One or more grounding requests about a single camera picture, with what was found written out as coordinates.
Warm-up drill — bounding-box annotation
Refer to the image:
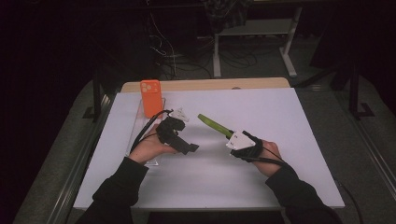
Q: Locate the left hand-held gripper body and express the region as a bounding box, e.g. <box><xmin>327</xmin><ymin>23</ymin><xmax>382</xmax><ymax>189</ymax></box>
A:
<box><xmin>156</xmin><ymin>107</ymin><xmax>192</xmax><ymax>156</ymax></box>

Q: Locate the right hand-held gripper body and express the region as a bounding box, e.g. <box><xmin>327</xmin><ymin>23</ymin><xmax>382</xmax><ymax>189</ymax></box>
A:
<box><xmin>226</xmin><ymin>130</ymin><xmax>263</xmax><ymax>163</ymax></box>

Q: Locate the clear plastic rack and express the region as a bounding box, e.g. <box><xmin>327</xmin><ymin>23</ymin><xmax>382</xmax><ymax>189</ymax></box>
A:
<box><xmin>125</xmin><ymin>97</ymin><xmax>167</xmax><ymax>166</ymax></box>

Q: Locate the orange phone case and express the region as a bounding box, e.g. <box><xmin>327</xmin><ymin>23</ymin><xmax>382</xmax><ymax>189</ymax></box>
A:
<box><xmin>139</xmin><ymin>79</ymin><xmax>164</xmax><ymax>119</ymax></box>

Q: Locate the person's left hand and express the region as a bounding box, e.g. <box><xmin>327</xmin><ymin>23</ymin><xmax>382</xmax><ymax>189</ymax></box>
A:
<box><xmin>128</xmin><ymin>132</ymin><xmax>179</xmax><ymax>165</ymax></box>

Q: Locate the person's right hand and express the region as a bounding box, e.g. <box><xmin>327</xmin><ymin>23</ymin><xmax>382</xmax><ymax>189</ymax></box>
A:
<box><xmin>252</xmin><ymin>140</ymin><xmax>283</xmax><ymax>178</ymax></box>

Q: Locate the black metal stand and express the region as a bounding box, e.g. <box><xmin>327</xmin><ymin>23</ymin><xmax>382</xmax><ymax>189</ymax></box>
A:
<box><xmin>81</xmin><ymin>69</ymin><xmax>107</xmax><ymax>123</ymax></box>
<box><xmin>347</xmin><ymin>60</ymin><xmax>376</xmax><ymax>121</ymax></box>

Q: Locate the dark checked cloth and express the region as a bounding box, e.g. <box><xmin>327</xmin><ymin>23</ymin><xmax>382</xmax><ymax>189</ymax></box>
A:
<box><xmin>202</xmin><ymin>0</ymin><xmax>254</xmax><ymax>34</ymax></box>

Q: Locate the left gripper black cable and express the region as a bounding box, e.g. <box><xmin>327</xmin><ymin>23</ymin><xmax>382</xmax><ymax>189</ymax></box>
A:
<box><xmin>130</xmin><ymin>108</ymin><xmax>174</xmax><ymax>154</ymax></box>

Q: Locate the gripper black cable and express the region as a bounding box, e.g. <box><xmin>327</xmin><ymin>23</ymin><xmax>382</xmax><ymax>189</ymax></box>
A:
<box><xmin>130</xmin><ymin>108</ymin><xmax>174</xmax><ymax>154</ymax></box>
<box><xmin>246</xmin><ymin>139</ymin><xmax>365</xmax><ymax>224</ymax></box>

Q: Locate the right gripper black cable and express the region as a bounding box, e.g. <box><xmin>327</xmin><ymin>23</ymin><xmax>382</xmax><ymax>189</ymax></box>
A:
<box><xmin>246</xmin><ymin>139</ymin><xmax>365</xmax><ymax>224</ymax></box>

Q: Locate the tangle of floor cables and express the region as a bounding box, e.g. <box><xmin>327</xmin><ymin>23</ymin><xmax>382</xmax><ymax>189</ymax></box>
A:
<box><xmin>145</xmin><ymin>0</ymin><xmax>216</xmax><ymax>80</ymax></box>

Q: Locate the grey metal rail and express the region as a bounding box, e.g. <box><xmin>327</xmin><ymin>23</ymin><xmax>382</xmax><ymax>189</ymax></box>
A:
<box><xmin>340</xmin><ymin>99</ymin><xmax>396</xmax><ymax>195</ymax></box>
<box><xmin>46</xmin><ymin>92</ymin><xmax>117</xmax><ymax>224</ymax></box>

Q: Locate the white metal table frame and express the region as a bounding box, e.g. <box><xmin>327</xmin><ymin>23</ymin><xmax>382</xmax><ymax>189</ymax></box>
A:
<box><xmin>212</xmin><ymin>6</ymin><xmax>304</xmax><ymax>78</ymax></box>

